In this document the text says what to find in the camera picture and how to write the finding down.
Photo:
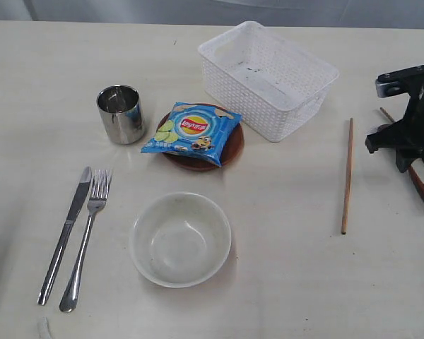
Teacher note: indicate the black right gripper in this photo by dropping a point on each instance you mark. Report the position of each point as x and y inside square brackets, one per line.
[405, 136]

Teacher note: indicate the wooden chopstick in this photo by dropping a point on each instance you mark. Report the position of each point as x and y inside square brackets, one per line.
[387, 115]
[349, 168]

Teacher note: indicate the white perforated plastic basket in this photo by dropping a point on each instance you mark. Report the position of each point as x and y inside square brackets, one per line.
[274, 84]

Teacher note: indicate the blue chips bag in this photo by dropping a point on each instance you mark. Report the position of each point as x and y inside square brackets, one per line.
[194, 130]

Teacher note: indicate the brown round plate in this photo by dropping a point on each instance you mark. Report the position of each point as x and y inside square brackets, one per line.
[232, 149]

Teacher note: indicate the white ceramic patterned bowl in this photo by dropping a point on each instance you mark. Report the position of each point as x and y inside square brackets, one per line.
[180, 240]

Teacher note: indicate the stainless steel cup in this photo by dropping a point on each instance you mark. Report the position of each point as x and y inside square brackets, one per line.
[120, 111]

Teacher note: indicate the stainless steel fork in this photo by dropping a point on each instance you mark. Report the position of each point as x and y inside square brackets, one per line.
[96, 202]

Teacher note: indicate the stainless steel knife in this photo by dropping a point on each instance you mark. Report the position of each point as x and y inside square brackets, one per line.
[75, 208]

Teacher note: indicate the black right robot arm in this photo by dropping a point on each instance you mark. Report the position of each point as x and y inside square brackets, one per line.
[405, 136]

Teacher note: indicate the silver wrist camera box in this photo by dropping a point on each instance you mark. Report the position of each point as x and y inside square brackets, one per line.
[394, 83]

